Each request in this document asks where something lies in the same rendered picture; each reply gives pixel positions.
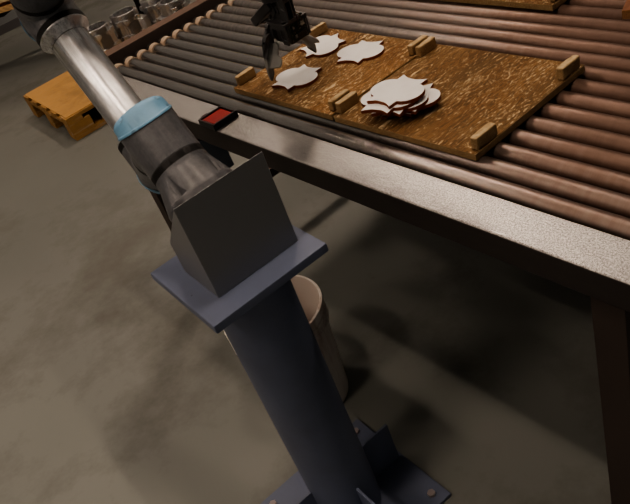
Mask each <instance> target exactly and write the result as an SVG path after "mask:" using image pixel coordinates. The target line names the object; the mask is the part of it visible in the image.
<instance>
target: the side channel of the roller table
mask: <svg viewBox="0 0 630 504"><path fill-rule="evenodd" d="M225 1H226V0H196V1H194V2H193V3H191V4H189V5H187V6H186V7H184V8H182V9H180V10H178V11H177V12H175V13H173V14H171V15H170V16H168V17H166V18H164V19H162V20H161V21H159V22H157V23H155V24H154V25H152V26H150V27H148V28H146V29H145V30H143V31H141V32H139V33H138V34H136V35H134V36H132V37H130V38H129V39H127V40H125V41H123V42H122V43H120V44H118V45H116V46H115V47H113V48H111V49H109V50H107V51H106V52H105V54H106V55H107V56H108V58H109V59H110V60H111V62H112V63H113V64H115V63H121V64H122V61H123V59H124V58H125V57H127V56H133V57H134V54H135V52H136V51H137V50H142V49H145V50H146V47H147V45H148V44H149V43H158V40H159V38H160V37H161V36H169V35H170V32H171V31H172V30H176V29H181V26H182V25H183V24H184V23H192V20H193V18H195V17H199V16H203V14H204V12H205V11H207V10H214V7H215V6H216V5H217V4H225Z"/></svg>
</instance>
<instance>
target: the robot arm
mask: <svg viewBox="0 0 630 504"><path fill-rule="evenodd" d="M9 1H10V2H11V4H12V6H13V8H14V10H15V12H16V14H17V16H18V18H19V21H20V23H21V25H22V27H23V29H24V31H25V32H26V33H27V35H28V36H29V37H30V38H32V39H33V40H34V41H35V42H37V44H38V45H39V46H40V47H41V49H42V50H43V51H44V52H46V53H48V54H55V55H56V57H57V58H58V59H59V61H60V62H61V63H62V64H63V66H64V67H65V68H66V70H67V71H68V72H69V74H70V75H71V76H72V78H73V79H74V80H75V82H76V83H77V84H78V85H79V87H80V88H81V89H82V91H83V92H84V93H85V95H86V96H87V97H88V99H89V100H90V101H91V102H92V104H93V105H94V106H95V108H96V109H97V110H98V112H99V113H100V114H101V116H102V117H103V118H104V120H105V121H106V122H107V123H108V125H109V126H110V127H111V129H112V130H113V131H114V133H115V134H116V136H117V137H118V145H117V148H118V150H119V151H120V153H121V154H122V155H123V157H124V158H125V159H126V161H127V162H128V163H129V165H130V166H131V167H132V169H133V170H134V171H135V173H136V175H137V178H138V181H139V182H140V183H141V185H142V186H144V187H145V188H146V189H147V190H149V191H151V192H153V193H156V194H160V195H161V197H162V200H163V203H164V206H165V209H166V211H167V214H168V217H169V219H170V221H171V222H172V219H173V209H174V208H176V207H177V206H179V205H181V204H182V203H184V202H185V201H187V200H188V199H190V198H191V197H193V196H194V195H196V194H197V193H199V192H200V191H202V190H203V189H205V188H206V187H208V186H209V185H211V184H212V183H214V182H216V181H217V180H219V179H220V178H222V177H223V176H225V175H226V174H228V173H229V172H231V171H232V169H231V168H229V167H228V166H226V165H225V164H223V163H222V162H220V161H219V160H217V159H216V158H214V157H213V156H211V155H210V154H209V153H208V152H207V151H206V150H205V149H204V147H203V146H202V145H201V144H200V142H199V141H198V140H197V139H196V137H195V136H194V135H193V134H192V132H191V131H190V130H189V128H188V127H187V126H186V125H185V123H184V122H183V121H182V120H181V118H180V117H179V116H178V115H177V113H176V112H175V111H174V109H173V108H172V105H171V104H169V103H168V102H167V101H166V100H165V99H164V98H163V97H161V96H152V97H149V98H146V99H144V100H141V99H140V98H139V97H138V95H137V94H136V93H135V91H134V90H133V89H132V88H131V86H130V85H129V84H128V82H127V81H126V80H125V78H124V77H123V76H122V75H121V73H120V72H119V71H118V69H117V68H116V67H115V65H114V64H113V63H112V62H111V60H110V59H109V58H108V56H107V55H106V54H105V52H104V51H103V50H102V49H101V47H100V46H99V45H98V43H97V42H96V41H95V39H94V38H93V37H92V36H91V34H90V33H89V32H88V28H89V21H88V19H87V17H86V16H85V15H84V13H83V12H82V11H81V10H80V8H79V7H78V6H77V4H76V3H75V2H74V1H73V0H9ZM261 2H262V3H264V4H263V5H262V6H261V7H260V8H259V9H258V10H257V11H256V12H255V14H254V15H253V16H252V17H251V21H252V23H253V24H254V26H255V27H257V26H258V25H260V24H265V23H266V25H265V31H264V35H263V38H262V51H263V58H264V62H265V67H266V70H267V74H268V76H269V79H270V80H271V81H273V79H274V73H275V72H274V69H276V68H280V67H281V66H282V58H281V57H280V56H279V44H278V43H277V42H275V43H274V39H276V40H277V41H281V42H283V43H284V45H287V46H291V45H290V44H292V45H293V44H294V43H296V42H298V41H299V40H301V41H302V43H304V44H305V45H306V46H307V48H308V49H310V50H311V51H313V52H315V53H316V52H317V49H316V45H315V43H319V42H320V41H319V40H318V39H317V38H315V37H313V36H311V35H310V34H309V33H311V29H310V26H309V22H308V19H307V15H306V12H301V11H296V10H295V8H294V5H293V1H292V0H261ZM305 19H306V20H305ZM306 22H307V23H306ZM307 26H308V27H307ZM273 38H274V39H273Z"/></svg>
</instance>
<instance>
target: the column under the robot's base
mask: <svg viewBox="0 0 630 504"><path fill-rule="evenodd" d="M292 227H293V229H294V232H295V234H296V237H297V239H298V241H297V242H295V243H294V244H293V245H291V246H290V247H289V248H287V249H286V250H284V251H283V252H282V253H280V254H279V255H278V256H276V257H275V258H273V259H272V260H271V261H269V262H268V263H267V264H265V265H264V266H262V267H261V268H260V269H258V270H257V271H256V272H254V273H253V274H251V275H250V276H249V277H247V278H246V279H245V280H243V281H242V282H240V283H239V284H238V285H236V286H235V287H234V288H232V289H231V290H229V291H228V292H227V293H225V294H224V295H223V296H221V297H220V298H218V297H217V296H216V295H215V294H213V293H212V292H211V291H209V290H208V289H207V288H206V287H204V286H203V285H202V284H201V283H199V282H198V281H197V280H195V279H194V278H193V277H192V276H190V275H189V274H188V273H187V272H185V270H184V268H183V266H182V265H181V263H180V261H179V259H178V257H177V255H176V256H174V257H173V258H171V259H170V260H169V261H167V262H166V263H164V264H163V265H161V266H160V267H158V268H157V269H155V270H154V271H153V272H151V273H150V274H151V276H152V278H153V279H154V280H155V281H156V282H157V283H158V284H159V285H161V286H162V287H163V288H164V289H165V290H166V291H168V292H169V293H170V294H171V295H172V296H173V297H175V298H176V299H177V300H178V301H179V302H180V303H182V304H183V305H184V306H185V307H186V308H187V309H189V310H190V311H191V312H192V313H193V314H194V315H196V316H197V317H198V318H199V319H200V320H201V321H203V322H204V323H205V324H206V325H207V326H208V327H210V328H211V329H212V330H213V331H214V332H216V333H217V334H218V333H220V332H221V331H222V330H224V332H225V333H226V335H227V337H228V339H229V341H230V343H231V345H232V347H233V348H234V350H235V352H236V354H237V356H238V358H239V360H240V362H241V364H242V365H243V367H244V369H245V371H246V373H247V375H248V377H249V379H250V380H251V382H252V384H253V386H254V388H255V390H256V392H257V394H258V396H259V397H260V399H261V401H262V403H263V405H264V407H265V409H266V411H267V413H268V414H269V416H270V418H271V420H272V422H273V424H274V426H275V428H276V429H277V431H278V433H279V435H280V437H281V439H282V441H283V443H284V445H285V446H286V448H287V450H288V452H289V454H290V456H291V458H292V460H293V461H294V463H295V465H296V467H297V469H298V471H297V472H296V473H295V474H294V475H293V476H291V477H290V478H289V479H288V480H287V481H286V482H285V483H283V484H282V485H281V486H280V487H279V488H278V489H277V490H275V491H274V492H273V493H272V494H271V495H270V496H269V497H267V498H266V499H265V500H264V501H263V502H262V503H261V504H443V503H444V502H445V501H446V500H447V499H448V498H449V497H450V496H451V493H450V492H449V491H447V490H446V489H445V488H444V487H442V486H441V485H440V484H439V483H437V482H436V481H435V480H434V479H432V478H431V477H430V476H429V475H427V474H426V473H425V472H424V471H422V470H421V469H420V468H419V467H417V466H416V465H415V464H414V463H412V462H411V461H410V460H408V459H407V458H406V457H405V456H403V455H402V454H401V453H400V452H398V451H397V449H396V447H395V444H394V442H393V439H392V436H391V434H390V431H389V429H388V426H387V424H384V425H383V426H382V427H381V428H380V429H379V430H378V431H377V432H373V431H372V430H371V429H370V428H368V427H367V426H366V425H365V424H363V423H362V422H361V421H360V420H358V419H357V420H355V421H354V422H353V423H352V422H351V420H350V417H349V415H348V413H347V410H346V408H345V406H344V403H343V401H342V399H341V396H340V394H339V392H338V389H337V387H336V385H335V382H334V380H333V378H332V375H331V373H330V371H329V368H328V366H327V364H326V361H325V359H324V357H323V354H322V352H321V350H320V347H319V345H318V343H317V340H316V338H315V336H314V333H313V331H312V329H311V326H310V324H309V322H308V319H307V317H306V315H305V312H304V310H303V308H302V305H301V303H300V301H299V298H298V296H297V294H296V291H295V289H294V287H293V284H292V282H291V280H290V279H292V278H293V277H294V276H296V275H297V274H298V273H300V272H301V271H302V270H304V269H305V268H306V267H308V266H309V265H310V264H312V263H313V262H314V261H316V260H317V259H318V258H320V257H321V256H322V255H324V254H325V253H326V252H328V247H327V244H326V243H325V242H323V241H321V240H319V239H317V238H315V237H314V236H312V235H310V234H308V233H306V232H304V231H303V230H301V229H299V228H297V227H295V226H294V225H292Z"/></svg>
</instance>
